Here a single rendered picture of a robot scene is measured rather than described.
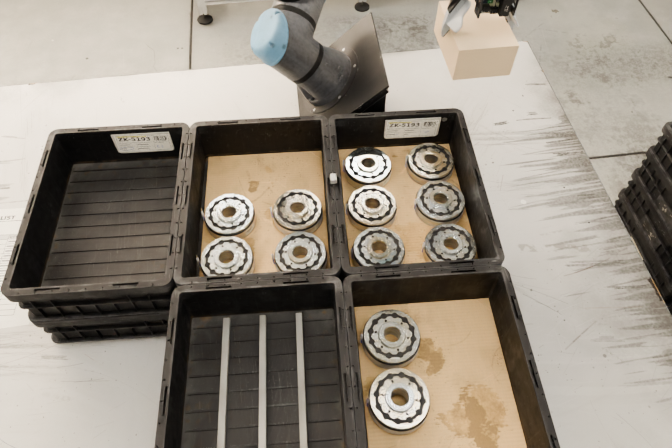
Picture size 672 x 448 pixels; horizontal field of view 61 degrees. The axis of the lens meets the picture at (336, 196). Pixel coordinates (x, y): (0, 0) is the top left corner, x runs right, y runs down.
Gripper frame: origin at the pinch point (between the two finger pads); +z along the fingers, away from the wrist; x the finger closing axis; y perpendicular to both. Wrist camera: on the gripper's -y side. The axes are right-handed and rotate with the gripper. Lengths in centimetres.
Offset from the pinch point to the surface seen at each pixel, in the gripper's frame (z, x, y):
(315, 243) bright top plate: 24, -37, 32
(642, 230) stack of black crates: 82, 73, 5
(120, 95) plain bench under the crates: 41, -86, -34
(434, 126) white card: 20.6, -7.0, 6.4
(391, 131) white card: 21.5, -16.7, 5.8
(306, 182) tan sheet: 26.7, -37.0, 13.9
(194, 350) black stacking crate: 27, -61, 50
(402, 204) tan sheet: 26.5, -17.1, 22.6
